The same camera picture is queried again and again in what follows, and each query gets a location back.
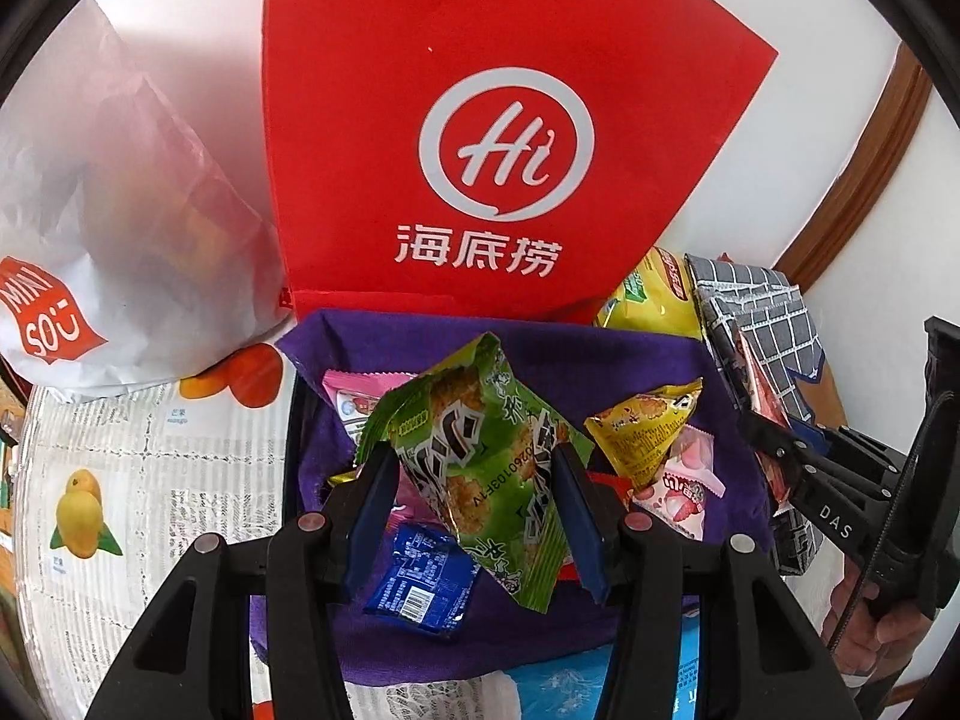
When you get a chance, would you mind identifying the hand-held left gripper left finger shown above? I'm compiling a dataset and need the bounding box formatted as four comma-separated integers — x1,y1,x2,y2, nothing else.
86,446,402,720

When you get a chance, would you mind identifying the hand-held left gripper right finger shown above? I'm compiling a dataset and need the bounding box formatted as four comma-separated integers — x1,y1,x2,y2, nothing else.
551,444,856,720

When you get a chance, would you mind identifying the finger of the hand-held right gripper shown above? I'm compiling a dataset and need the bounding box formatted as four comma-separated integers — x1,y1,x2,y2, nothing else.
739,412,815,500
791,420,901,470

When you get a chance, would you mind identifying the blue snack packet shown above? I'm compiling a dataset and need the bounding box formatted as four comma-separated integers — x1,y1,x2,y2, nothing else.
364,521,481,638

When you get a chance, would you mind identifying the green snack packet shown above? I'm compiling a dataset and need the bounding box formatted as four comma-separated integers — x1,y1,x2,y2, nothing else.
354,331,596,612

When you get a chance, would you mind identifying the purple felt basket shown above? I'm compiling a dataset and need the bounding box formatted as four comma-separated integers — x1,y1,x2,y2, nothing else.
251,307,777,691

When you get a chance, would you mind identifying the person's right hand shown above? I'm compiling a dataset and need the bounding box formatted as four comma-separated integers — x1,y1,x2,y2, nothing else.
825,577,927,680

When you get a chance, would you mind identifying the pink snack packet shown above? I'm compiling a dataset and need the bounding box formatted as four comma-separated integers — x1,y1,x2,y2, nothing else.
630,427,727,541
324,369,406,440

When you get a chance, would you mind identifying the yellow triangular snack packet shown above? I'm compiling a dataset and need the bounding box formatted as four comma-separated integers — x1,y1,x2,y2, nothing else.
585,379,706,492

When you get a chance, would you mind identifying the grey checkered fabric bag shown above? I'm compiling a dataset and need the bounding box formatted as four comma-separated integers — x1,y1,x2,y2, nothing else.
686,255,826,578

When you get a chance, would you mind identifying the blue tissue pack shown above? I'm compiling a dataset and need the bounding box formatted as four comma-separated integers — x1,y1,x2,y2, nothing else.
510,607,702,720

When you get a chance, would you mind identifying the yellow chip bag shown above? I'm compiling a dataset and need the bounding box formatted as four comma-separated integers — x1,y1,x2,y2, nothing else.
596,246,706,338

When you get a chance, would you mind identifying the fruit-print table mat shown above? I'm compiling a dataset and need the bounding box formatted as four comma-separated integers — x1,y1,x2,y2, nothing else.
15,345,526,720

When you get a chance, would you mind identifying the white plastic bag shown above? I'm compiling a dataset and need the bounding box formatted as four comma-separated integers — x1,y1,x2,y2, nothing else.
0,0,293,391

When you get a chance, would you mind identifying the red paper bag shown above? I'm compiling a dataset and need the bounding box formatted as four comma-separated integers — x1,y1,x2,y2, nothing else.
261,0,779,323

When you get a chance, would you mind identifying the brown wooden door frame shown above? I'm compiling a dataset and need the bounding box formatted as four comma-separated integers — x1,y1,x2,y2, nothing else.
772,45,931,293

